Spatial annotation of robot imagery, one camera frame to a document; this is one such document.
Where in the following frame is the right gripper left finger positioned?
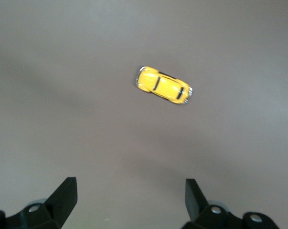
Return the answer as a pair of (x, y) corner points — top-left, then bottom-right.
(0, 177), (78, 229)

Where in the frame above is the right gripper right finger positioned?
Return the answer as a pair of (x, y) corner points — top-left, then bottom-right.
(181, 178), (282, 229)

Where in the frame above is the yellow beetle toy car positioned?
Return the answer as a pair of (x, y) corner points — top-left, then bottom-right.
(134, 66), (193, 105)

